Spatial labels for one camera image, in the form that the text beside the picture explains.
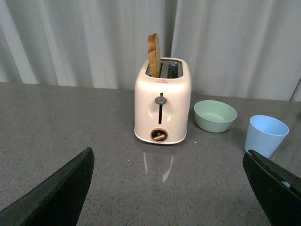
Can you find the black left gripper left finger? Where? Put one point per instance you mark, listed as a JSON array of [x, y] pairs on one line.
[[58, 200]]

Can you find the light blue cup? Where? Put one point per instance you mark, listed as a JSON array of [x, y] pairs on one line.
[[265, 134]]

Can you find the mint green bowl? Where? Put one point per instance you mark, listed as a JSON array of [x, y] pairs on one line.
[[214, 116]]

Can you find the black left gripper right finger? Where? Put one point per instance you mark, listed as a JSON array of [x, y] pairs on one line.
[[277, 190]]

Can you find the slice of toast bread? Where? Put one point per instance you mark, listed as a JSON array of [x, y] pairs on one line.
[[154, 55]]

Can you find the cream white toaster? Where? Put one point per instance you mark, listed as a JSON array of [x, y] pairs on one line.
[[162, 104]]

